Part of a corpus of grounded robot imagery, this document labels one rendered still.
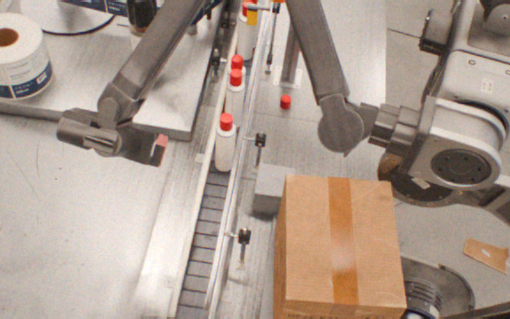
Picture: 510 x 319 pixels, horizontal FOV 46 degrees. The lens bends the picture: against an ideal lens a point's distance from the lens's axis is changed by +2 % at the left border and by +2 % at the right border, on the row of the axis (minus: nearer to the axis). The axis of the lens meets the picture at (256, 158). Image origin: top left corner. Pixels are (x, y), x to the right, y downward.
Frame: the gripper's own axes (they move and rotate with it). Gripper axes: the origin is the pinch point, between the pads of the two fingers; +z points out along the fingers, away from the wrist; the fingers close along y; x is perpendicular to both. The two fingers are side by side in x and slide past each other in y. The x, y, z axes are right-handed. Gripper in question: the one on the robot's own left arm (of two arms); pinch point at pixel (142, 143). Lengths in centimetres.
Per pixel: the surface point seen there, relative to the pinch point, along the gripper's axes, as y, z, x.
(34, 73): 47, 33, -7
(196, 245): -13.7, 19.8, 22.6
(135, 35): 22.3, 34.1, -24.8
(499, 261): -117, 139, 17
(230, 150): -13.9, 27.5, -2.3
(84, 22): 49, 57, -26
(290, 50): -18, 56, -35
